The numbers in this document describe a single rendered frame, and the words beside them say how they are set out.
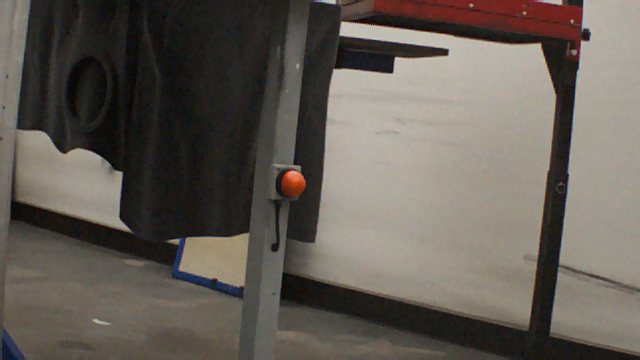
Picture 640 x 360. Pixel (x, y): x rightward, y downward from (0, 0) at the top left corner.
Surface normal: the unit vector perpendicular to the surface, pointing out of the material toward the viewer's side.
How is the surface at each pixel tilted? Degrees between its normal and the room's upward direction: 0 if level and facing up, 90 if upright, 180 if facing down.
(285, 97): 90
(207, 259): 77
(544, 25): 90
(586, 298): 90
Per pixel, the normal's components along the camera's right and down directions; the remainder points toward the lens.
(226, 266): -0.71, -0.26
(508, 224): -0.75, -0.04
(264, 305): 0.66, 0.11
